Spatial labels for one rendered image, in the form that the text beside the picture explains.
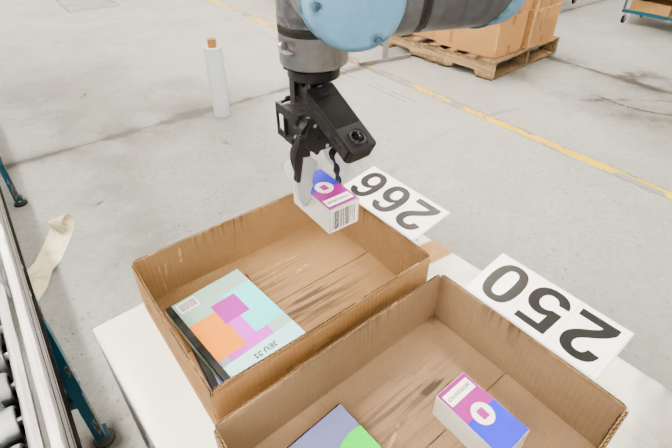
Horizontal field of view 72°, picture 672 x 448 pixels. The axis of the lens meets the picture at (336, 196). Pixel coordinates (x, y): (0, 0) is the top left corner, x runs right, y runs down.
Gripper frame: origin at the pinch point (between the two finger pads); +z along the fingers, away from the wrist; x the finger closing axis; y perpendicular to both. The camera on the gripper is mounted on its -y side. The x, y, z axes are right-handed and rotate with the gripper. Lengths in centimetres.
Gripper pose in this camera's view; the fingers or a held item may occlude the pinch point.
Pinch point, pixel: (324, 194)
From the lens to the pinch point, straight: 72.1
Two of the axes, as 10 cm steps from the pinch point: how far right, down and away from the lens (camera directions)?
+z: 0.0, 8.1, 5.8
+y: -5.9, -4.7, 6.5
